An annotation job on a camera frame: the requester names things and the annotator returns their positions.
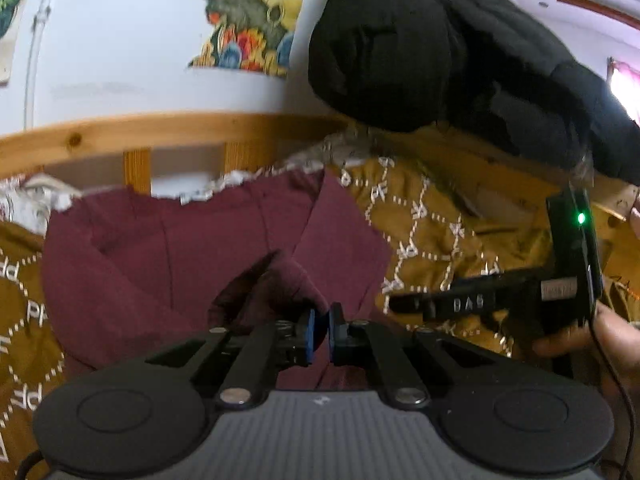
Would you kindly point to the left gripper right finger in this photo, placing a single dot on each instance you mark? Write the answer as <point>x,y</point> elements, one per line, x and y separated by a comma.
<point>378,351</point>

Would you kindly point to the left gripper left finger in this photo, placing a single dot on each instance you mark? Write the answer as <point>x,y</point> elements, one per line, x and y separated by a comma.
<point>256,360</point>

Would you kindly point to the maroon long-sleeve top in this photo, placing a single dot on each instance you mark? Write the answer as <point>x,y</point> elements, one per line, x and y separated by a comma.
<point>125,274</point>

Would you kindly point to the person's right hand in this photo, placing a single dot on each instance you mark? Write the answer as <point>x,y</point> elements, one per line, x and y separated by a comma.
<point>617,337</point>

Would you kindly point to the brown PF patterned blanket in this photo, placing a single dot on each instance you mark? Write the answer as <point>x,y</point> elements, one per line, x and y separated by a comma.
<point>496,411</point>

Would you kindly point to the black puffer jacket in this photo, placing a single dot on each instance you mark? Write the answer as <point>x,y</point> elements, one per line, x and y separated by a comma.
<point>484,66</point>

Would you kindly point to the colourful landscape poster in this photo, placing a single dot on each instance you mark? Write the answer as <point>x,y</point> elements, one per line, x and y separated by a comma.
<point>251,35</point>

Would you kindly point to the anime girl poster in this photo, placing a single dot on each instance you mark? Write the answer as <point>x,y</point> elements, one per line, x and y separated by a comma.
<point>10,16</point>

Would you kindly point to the wooden bed frame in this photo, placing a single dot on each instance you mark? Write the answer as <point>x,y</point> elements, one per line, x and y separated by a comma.
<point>462,159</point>

